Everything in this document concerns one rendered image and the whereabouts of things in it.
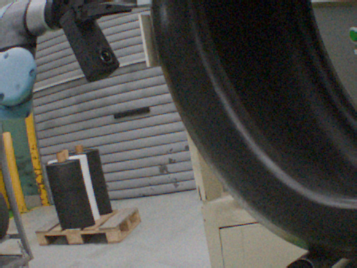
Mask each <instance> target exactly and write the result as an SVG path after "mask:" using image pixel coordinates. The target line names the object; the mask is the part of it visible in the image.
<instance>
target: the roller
mask: <svg viewBox="0 0 357 268"><path fill-rule="evenodd" d="M340 259H341V258H333V257H328V256H324V255H320V254H314V253H312V252H310V251H308V252H306V253H305V254H303V255H301V256H300V257H299V258H297V259H296V260H294V261H293V262H291V263H290V264H288V265H287V266H286V267H285V268H332V267H333V266H334V265H335V264H336V263H337V262H338V261H339V260H340Z"/></svg>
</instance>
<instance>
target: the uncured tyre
mask: <svg viewBox="0 0 357 268"><path fill-rule="evenodd" d="M150 10H151V24H152V29H153V30H152V32H153V35H154V39H155V45H156V48H155V49H156V53H157V56H158V58H159V64H160V65H161V69H162V71H163V75H164V78H165V81H166V83H167V87H168V88H169V91H170V94H171V97H172V99H173V102H174V104H175V107H176V109H177V111H178V114H179V116H180V118H181V120H182V122H183V125H184V127H185V129H186V131H187V133H189V135H190V137H191V139H192V140H193V142H194V145H195V147H196V148H197V149H198V151H199V153H200V155H201V156H202V158H203V159H204V160H205V162H206V164H207V165H208V167H209V168H210V170H211V171H212V172H213V173H214V175H215V176H216V178H217V179H218V181H219V182H220V183H221V184H222V186H223V187H224V188H225V189H226V190H227V191H228V193H229V194H230V195H232V197H233V199H234V200H235V201H236V202H238V204H239V205H240V206H241V207H243V209H244V210H245V211H247V213H248V214H250V215H251V217H253V218H254V219H255V220H257V222H258V223H260V224H261V225H262V226H263V227H265V228H266V229H268V230H269V231H271V233H272V232H273V234H275V235H277V236H278V237H280V238H282V239H283V240H285V241H287V242H289V243H291V244H293V245H294V246H298V247H299V248H301V249H304V250H307V251H310V252H312V253H314V254H320V255H324V256H328V257H333V258H345V259H357V106H356V105H355V103H354V101H353V100H352V99H351V97H350V96H349V93H348V92H347V90H346V89H345V87H344V86H343V83H342V82H341V80H340V79H339V76H338V74H337V72H336V71H335V68H334V66H333V64H332V61H331V59H330V57H329V56H328V52H327V50H326V47H325V45H324V42H323V39H322V37H321V36H320V32H319V28H318V25H317V23H316V17H315V15H314V11H313V9H312V1H311V0H150Z"/></svg>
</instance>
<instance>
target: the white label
mask: <svg viewBox="0 0 357 268"><path fill-rule="evenodd" d="M139 24H140V27H141V30H140V31H141V34H142V38H143V47H144V51H145V54H146V55H145V58H146V62H147V67H154V66H158V65H159V60H158V57H157V53H156V49H155V48H156V45H155V39H154V35H153V32H152V30H153V29H152V25H151V19H150V15H149V14H145V15H143V14H139Z"/></svg>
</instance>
